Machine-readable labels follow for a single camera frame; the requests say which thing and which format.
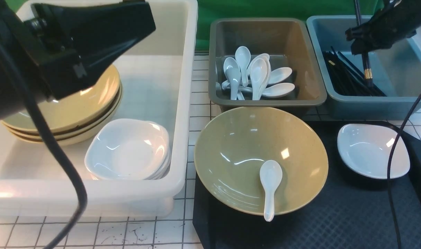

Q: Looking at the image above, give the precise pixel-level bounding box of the white square dish in bin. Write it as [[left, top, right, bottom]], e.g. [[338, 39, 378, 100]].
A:
[[84, 119, 171, 180]]

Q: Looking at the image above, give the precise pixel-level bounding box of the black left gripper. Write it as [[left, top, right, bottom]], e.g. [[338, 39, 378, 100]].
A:
[[0, 0, 156, 103]]

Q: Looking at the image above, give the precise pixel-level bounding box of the stacked yellow bowl bottom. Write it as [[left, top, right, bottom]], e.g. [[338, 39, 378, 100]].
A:
[[7, 108, 118, 146]]

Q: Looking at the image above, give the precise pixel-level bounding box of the white spoon in bin upright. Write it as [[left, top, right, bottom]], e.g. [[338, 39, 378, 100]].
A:
[[235, 46, 251, 86]]

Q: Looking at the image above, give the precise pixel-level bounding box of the black textured tray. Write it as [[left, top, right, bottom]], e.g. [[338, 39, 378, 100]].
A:
[[192, 120, 421, 249]]

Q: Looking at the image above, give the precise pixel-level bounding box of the blue plastic bin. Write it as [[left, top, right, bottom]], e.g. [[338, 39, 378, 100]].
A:
[[306, 15, 421, 120]]

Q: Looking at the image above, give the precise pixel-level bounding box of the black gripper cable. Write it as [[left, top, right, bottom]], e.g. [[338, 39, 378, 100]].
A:
[[386, 80, 421, 249], [10, 35, 88, 249]]

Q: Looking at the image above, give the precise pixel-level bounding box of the grey-brown plastic bin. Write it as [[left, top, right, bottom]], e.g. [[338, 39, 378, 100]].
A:
[[208, 18, 327, 117]]

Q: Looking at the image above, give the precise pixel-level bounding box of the green backdrop cloth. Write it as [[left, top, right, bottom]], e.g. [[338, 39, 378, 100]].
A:
[[6, 0, 386, 50]]

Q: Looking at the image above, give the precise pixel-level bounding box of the black chopsticks pile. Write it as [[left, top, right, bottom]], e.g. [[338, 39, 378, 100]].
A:
[[322, 47, 386, 97]]

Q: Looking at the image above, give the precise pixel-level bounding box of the yellow noodle bowl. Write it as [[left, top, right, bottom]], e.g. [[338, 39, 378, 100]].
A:
[[194, 107, 328, 216]]

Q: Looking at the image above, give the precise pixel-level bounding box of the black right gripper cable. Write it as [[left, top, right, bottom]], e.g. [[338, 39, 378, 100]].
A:
[[386, 80, 421, 249]]

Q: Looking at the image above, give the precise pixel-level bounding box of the white square side dish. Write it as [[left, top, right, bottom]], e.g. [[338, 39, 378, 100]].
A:
[[337, 123, 397, 180]]

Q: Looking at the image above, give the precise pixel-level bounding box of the black chopstick gold band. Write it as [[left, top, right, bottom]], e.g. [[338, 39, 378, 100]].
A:
[[354, 0, 374, 87]]

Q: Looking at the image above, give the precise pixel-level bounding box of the white spoon in bin left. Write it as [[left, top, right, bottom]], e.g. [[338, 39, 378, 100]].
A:
[[223, 57, 242, 100]]

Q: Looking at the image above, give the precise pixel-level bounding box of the white ceramic soup spoon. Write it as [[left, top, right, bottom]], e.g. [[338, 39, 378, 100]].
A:
[[259, 160, 283, 222]]

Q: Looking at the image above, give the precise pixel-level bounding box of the white spoon in bin lower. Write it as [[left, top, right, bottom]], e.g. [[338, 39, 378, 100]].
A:
[[262, 82, 295, 98]]

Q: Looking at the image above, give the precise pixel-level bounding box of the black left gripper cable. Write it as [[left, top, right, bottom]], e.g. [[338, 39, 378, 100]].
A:
[[10, 35, 88, 249]]

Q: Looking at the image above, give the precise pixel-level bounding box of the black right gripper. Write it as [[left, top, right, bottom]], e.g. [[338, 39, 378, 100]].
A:
[[346, 0, 421, 55]]

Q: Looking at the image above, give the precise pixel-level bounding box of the white spoon in bin right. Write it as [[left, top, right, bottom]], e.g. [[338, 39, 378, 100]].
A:
[[268, 67, 293, 85]]

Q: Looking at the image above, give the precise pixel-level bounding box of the lower white square dish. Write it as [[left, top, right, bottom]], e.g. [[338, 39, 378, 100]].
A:
[[145, 152, 171, 180]]

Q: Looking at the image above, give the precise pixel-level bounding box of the white spoon in bin centre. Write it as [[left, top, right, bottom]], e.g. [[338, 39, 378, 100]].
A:
[[250, 58, 268, 100]]

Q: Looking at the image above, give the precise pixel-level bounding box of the stacked yellow bowl middle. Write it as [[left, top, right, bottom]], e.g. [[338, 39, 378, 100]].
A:
[[2, 84, 122, 140]]

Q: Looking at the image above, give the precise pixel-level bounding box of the white plastic bin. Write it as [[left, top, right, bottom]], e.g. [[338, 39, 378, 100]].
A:
[[0, 0, 198, 217]]

